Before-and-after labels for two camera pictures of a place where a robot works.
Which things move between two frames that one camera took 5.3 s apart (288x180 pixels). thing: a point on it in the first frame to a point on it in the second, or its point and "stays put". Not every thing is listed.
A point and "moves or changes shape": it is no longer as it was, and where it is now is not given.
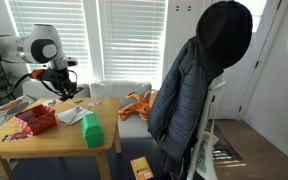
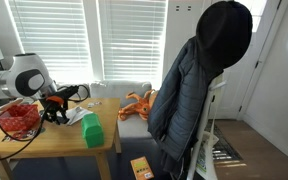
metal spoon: (78, 108) stays put
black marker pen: (77, 92) moves or changes shape
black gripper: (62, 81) to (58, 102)
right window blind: (133, 40) stays put
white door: (227, 97) stays put
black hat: (224, 32) stays put
